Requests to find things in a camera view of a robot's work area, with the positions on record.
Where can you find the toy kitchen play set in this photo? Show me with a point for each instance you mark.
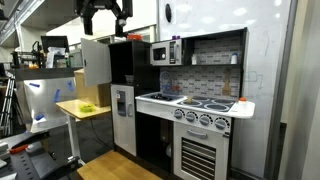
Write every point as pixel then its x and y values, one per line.
pixel 154 119

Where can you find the small white shaker bottle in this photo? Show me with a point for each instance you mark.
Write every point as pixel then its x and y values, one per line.
pixel 194 59

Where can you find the wooden side table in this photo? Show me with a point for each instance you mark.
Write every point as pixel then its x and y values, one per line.
pixel 79 110

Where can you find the wooden platform board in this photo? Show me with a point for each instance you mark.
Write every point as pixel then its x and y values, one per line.
pixel 114 166

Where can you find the black perforated cart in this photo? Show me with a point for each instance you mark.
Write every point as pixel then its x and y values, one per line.
pixel 34 163

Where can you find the toy oven door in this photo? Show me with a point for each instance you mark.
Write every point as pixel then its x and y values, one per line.
pixel 199 154

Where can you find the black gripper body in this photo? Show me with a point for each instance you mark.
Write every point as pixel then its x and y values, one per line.
pixel 87 8

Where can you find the orange capped clear bottle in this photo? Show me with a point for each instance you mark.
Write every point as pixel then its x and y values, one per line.
pixel 242 102

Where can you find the silver panel with blue tape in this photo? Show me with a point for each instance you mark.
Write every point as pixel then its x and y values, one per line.
pixel 38 91

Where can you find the green plastic bowl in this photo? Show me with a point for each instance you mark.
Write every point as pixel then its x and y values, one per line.
pixel 85 108

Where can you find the orange pot on top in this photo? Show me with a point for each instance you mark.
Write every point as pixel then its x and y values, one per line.
pixel 134 37

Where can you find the stove knob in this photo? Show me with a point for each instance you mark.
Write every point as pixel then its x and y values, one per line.
pixel 191 117
pixel 205 120
pixel 178 114
pixel 221 123

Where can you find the wooden spatula hanging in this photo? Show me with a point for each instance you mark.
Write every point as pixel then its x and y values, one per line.
pixel 226 90

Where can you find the open grey cabinet door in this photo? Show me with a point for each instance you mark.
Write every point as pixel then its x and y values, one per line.
pixel 96 62

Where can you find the blue capped white bottle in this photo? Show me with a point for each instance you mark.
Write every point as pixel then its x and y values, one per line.
pixel 234 58

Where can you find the purple objects on kitchen top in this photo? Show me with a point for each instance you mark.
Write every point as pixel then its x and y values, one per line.
pixel 175 37

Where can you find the black toy sink basin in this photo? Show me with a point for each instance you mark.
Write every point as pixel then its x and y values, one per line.
pixel 161 97

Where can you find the whiteboard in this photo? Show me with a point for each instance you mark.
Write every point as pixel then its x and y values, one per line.
pixel 268 22

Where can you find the white toy fridge door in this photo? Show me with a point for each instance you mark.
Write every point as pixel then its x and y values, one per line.
pixel 123 115

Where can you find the black whiteboard eraser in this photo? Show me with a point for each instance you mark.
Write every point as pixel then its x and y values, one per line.
pixel 168 13

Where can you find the orange handled tool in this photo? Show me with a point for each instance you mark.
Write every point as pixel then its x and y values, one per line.
pixel 18 149

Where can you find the toy sink faucet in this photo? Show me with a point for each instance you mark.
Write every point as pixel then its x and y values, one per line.
pixel 166 82

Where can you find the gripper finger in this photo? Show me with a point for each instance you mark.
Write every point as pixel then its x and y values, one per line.
pixel 87 22
pixel 120 23

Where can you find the black computer monitor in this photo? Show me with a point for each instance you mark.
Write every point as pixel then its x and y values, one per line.
pixel 54 41

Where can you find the cardboard box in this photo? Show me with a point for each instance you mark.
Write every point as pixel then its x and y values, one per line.
pixel 99 95

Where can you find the toy microwave oven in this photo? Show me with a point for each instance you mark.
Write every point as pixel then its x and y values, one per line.
pixel 166 53

